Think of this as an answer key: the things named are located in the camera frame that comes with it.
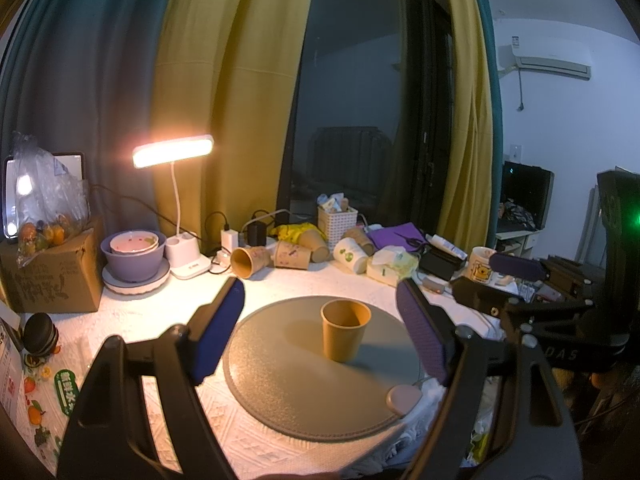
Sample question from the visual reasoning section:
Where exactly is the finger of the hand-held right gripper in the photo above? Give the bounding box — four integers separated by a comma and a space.
450, 277, 597, 342
489, 252, 603, 302

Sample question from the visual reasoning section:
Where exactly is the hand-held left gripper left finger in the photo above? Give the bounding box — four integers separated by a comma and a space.
56, 276, 246, 480

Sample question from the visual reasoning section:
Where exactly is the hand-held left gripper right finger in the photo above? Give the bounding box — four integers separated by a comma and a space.
396, 277, 584, 480

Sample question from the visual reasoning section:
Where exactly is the plain brown paper cup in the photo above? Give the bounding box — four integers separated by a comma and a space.
320, 298, 372, 363

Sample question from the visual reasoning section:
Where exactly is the brown paper cup with print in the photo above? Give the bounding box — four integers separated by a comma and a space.
229, 246, 273, 279

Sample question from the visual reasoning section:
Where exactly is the patterned brown paper cup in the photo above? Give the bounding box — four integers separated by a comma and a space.
273, 240, 313, 270

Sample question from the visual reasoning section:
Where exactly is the white green-print paper cup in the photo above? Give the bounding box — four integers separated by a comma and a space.
333, 237, 370, 275

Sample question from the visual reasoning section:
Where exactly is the white mug with yellow bear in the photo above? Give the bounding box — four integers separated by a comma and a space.
466, 246, 515, 286

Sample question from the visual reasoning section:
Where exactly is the black box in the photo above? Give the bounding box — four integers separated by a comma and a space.
418, 250, 469, 282

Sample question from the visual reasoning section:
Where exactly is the white tube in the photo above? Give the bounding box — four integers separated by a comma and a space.
431, 234, 469, 261

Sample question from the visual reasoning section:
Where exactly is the white power strip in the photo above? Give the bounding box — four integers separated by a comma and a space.
210, 238, 281, 269

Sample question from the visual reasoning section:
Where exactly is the small pink case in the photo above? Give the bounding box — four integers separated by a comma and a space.
386, 385, 423, 415

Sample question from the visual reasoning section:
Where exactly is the green-white tissue pack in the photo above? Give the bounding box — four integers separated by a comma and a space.
366, 249, 420, 288

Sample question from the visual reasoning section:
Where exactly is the black monitor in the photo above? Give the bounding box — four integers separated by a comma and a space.
501, 160, 555, 233

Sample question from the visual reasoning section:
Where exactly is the white plate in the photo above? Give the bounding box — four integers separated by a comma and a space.
102, 261, 172, 300

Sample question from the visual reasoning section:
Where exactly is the purple cloth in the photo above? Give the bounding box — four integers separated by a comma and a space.
369, 222, 432, 252

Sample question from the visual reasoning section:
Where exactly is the grey round mat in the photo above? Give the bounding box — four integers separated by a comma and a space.
222, 296, 425, 443

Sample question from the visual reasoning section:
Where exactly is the purple bowl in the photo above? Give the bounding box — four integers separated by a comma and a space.
100, 230, 168, 286

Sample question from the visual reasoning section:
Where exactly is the pink bowl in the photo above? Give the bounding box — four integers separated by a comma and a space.
109, 233, 160, 256

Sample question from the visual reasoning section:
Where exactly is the yellow plush toy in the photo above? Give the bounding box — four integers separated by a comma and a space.
270, 222, 321, 244

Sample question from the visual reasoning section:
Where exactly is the white plastic basket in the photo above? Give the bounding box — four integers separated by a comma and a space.
317, 205, 359, 252

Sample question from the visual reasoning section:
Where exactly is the narrow teal curtain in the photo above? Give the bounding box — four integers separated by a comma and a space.
470, 0, 504, 235

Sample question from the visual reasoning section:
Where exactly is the narrow yellow curtain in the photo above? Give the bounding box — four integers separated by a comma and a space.
434, 0, 493, 251

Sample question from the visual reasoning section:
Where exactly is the cardboard box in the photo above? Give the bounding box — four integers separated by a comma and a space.
0, 216, 106, 314

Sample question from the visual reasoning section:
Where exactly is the white desk lamp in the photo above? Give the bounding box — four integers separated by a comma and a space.
132, 134, 216, 280

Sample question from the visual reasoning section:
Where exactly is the black round case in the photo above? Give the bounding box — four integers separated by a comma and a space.
23, 312, 59, 357

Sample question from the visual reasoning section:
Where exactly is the fruit-print tissue packet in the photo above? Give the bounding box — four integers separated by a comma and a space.
0, 317, 96, 476

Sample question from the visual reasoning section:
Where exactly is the white air conditioner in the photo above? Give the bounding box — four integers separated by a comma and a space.
497, 40, 593, 81

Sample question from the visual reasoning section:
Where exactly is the plastic bag of fruit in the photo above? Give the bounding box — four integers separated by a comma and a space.
12, 131, 92, 268

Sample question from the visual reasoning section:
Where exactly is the dark window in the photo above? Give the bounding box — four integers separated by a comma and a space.
276, 0, 455, 226

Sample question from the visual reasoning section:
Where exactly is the wide yellow curtain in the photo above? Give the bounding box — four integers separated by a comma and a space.
150, 0, 321, 256

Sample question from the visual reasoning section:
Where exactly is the wide teal curtain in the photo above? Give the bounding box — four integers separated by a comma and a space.
0, 0, 186, 241

